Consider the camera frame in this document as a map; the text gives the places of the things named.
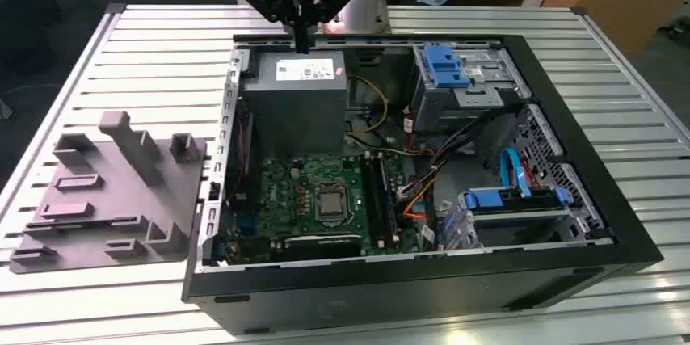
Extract blue RAM stick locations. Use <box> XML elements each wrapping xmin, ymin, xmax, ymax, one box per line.
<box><xmin>25</xmin><ymin>218</ymin><xmax>142</xmax><ymax>229</ymax></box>

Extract dark RAM stick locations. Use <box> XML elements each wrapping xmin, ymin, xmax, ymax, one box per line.
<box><xmin>380</xmin><ymin>154</ymin><xmax>404</xmax><ymax>242</ymax></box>

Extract blue drive latch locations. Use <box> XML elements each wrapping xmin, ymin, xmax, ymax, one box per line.
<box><xmin>424</xmin><ymin>44</ymin><xmax>469</xmax><ymax>90</ymax></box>

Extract grey power supply unit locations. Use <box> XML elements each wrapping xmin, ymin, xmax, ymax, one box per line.
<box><xmin>239</xmin><ymin>50</ymin><xmax>350</xmax><ymax>156</ymax></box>

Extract metal drive cage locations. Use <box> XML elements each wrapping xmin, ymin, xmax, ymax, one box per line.
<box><xmin>413</xmin><ymin>44</ymin><xmax>533</xmax><ymax>134</ymax></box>

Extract metal CPU socket cover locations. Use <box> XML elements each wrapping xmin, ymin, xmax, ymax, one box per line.
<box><xmin>311</xmin><ymin>178</ymin><xmax>357</xmax><ymax>228</ymax></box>

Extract green motherboard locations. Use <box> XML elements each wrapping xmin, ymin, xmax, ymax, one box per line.
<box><xmin>218</xmin><ymin>153</ymin><xmax>433</xmax><ymax>265</ymax></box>

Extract silver CPU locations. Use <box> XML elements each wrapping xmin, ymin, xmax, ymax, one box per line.
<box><xmin>317</xmin><ymin>191</ymin><xmax>350</xmax><ymax>217</ymax></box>

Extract grey parts rack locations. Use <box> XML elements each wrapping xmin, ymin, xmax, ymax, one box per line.
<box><xmin>9</xmin><ymin>110</ymin><xmax>210</xmax><ymax>276</ymax></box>

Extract hard disk in blue carrier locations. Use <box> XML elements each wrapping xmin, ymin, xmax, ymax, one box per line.
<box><xmin>464</xmin><ymin>185</ymin><xmax>569</xmax><ymax>212</ymax></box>

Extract black graphics card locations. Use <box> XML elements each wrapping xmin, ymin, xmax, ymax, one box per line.
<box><xmin>269</xmin><ymin>234</ymin><xmax>364</xmax><ymax>262</ymax></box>

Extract metal disk bay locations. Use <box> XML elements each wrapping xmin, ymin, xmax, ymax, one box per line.
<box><xmin>457</xmin><ymin>187</ymin><xmax>616</xmax><ymax>249</ymax></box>

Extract dark chair base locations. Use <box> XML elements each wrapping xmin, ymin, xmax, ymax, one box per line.
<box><xmin>658</xmin><ymin>5</ymin><xmax>690</xmax><ymax>44</ymax></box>

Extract black open PC case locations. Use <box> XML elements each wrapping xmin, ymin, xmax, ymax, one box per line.
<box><xmin>181</xmin><ymin>32</ymin><xmax>665</xmax><ymax>336</ymax></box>

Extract yellow wire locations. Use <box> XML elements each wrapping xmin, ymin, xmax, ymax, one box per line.
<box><xmin>346</xmin><ymin>74</ymin><xmax>390</xmax><ymax>136</ymax></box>

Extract orange wire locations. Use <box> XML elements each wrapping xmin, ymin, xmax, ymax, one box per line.
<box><xmin>402</xmin><ymin>183</ymin><xmax>436</xmax><ymax>221</ymax></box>

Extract blue flat data wire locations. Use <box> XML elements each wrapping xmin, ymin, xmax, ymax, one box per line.
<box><xmin>500</xmin><ymin>146</ymin><xmax>536</xmax><ymax>200</ymax></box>

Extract blue striped wire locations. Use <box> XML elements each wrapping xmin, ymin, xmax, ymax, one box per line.
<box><xmin>436</xmin><ymin>207</ymin><xmax>461</xmax><ymax>251</ymax></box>

